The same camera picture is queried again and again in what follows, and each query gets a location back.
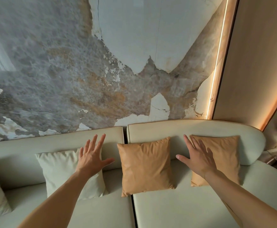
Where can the person's right hand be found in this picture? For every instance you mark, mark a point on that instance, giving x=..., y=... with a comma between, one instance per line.
x=200, y=160

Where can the person's left hand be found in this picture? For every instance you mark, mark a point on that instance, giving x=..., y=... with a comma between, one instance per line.
x=90, y=161

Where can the tan leather cushion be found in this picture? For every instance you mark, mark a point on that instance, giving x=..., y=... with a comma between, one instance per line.
x=145, y=166
x=226, y=154

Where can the beige leather sofa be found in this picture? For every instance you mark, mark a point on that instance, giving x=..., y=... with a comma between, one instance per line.
x=188, y=206

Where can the person's left forearm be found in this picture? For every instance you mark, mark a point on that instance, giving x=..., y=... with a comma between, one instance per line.
x=57, y=201

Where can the person's right forearm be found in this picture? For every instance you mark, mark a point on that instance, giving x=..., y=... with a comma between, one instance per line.
x=243, y=201

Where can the glass side table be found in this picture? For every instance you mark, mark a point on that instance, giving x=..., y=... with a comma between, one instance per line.
x=275, y=154

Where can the warm led light strip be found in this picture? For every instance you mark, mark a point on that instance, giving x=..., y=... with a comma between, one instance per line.
x=218, y=56
x=275, y=106

